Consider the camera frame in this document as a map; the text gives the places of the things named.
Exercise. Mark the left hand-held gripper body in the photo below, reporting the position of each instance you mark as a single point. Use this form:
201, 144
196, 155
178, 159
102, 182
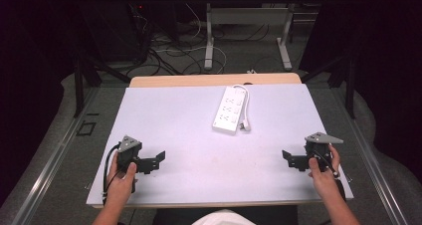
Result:
128, 148

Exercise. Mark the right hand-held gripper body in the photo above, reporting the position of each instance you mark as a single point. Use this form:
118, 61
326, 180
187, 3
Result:
319, 148

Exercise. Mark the person's right hand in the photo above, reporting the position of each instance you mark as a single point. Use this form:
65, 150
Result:
323, 180

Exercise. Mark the person's left hand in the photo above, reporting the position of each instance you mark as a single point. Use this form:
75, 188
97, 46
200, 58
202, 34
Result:
120, 185

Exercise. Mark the white table mat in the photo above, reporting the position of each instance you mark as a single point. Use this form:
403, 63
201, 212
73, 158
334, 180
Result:
199, 158

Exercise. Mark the person's dark trousers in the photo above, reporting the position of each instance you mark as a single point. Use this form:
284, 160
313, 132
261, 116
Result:
275, 215

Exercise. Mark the black metal stand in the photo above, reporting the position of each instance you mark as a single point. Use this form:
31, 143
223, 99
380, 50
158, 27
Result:
79, 85
348, 82

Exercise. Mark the white power strip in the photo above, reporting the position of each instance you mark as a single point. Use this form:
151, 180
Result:
229, 110

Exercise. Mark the wooden table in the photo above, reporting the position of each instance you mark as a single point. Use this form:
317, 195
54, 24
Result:
185, 80

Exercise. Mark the person's white shirt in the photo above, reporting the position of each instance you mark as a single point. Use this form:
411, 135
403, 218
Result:
224, 217

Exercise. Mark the white desk with metal legs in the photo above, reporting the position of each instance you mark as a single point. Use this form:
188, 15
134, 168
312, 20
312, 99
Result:
245, 16

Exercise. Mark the aluminium rail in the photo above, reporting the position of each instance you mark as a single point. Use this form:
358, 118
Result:
368, 158
49, 165

